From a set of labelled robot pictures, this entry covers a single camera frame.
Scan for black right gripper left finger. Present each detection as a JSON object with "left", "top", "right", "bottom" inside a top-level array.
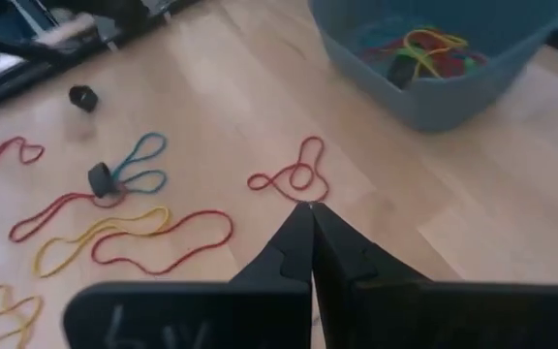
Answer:
[{"left": 63, "top": 202, "right": 316, "bottom": 349}]

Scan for large thin yellow rubber band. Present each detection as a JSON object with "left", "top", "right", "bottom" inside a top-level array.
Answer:
[{"left": 401, "top": 27, "right": 470, "bottom": 81}]

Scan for blue-grey plastic bin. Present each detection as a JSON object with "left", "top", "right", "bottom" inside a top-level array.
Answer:
[{"left": 306, "top": 0, "right": 558, "bottom": 134}]

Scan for long thin red rubber band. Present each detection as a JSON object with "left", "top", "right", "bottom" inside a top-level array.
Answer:
[{"left": 8, "top": 190, "right": 129, "bottom": 243}]

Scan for thin blue looped rubber band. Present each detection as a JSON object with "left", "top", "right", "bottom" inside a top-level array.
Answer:
[{"left": 110, "top": 131, "right": 169, "bottom": 195}]

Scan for twisted thin red rubber band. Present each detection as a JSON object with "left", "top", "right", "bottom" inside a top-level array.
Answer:
[{"left": 246, "top": 135, "right": 330, "bottom": 204}]

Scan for large thin red rubber band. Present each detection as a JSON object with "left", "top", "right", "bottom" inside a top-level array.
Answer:
[{"left": 90, "top": 208, "right": 235, "bottom": 277}]

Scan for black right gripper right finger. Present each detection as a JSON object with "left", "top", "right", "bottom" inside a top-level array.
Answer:
[{"left": 313, "top": 202, "right": 558, "bottom": 349}]

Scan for long thin yellow rubber band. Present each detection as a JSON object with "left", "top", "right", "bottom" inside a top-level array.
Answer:
[{"left": 33, "top": 206, "right": 171, "bottom": 279}]

